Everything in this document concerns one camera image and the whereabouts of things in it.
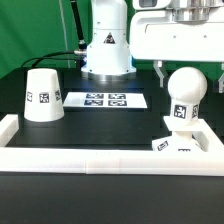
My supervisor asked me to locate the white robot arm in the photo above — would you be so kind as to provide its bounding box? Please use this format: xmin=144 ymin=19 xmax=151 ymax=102
xmin=82 ymin=0 xmax=224 ymax=93

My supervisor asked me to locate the white foam fence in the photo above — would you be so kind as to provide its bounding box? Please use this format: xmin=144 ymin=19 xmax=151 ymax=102
xmin=0 ymin=114 xmax=224 ymax=176

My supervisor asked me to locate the white lamp bulb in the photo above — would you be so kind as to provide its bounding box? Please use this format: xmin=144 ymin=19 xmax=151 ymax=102
xmin=168 ymin=67 xmax=207 ymax=123

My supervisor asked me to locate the black thin cable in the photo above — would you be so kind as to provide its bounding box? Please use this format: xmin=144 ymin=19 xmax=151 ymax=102
xmin=21 ymin=51 xmax=84 ymax=69

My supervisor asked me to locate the white tag sheet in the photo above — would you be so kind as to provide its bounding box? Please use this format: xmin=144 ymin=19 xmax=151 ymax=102
xmin=64 ymin=92 xmax=147 ymax=109

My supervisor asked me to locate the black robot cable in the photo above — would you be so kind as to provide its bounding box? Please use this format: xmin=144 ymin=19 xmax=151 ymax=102
xmin=69 ymin=0 xmax=88 ymax=57

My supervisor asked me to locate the white lamp shade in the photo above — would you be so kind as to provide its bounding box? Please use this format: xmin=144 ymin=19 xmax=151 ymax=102
xmin=24 ymin=68 xmax=64 ymax=122

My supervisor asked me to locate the white lamp base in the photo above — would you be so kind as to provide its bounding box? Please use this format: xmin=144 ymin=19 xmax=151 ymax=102
xmin=151 ymin=115 xmax=209 ymax=153

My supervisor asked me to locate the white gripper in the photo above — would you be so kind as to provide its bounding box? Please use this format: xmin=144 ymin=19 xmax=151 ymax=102
xmin=130 ymin=0 xmax=224 ymax=93

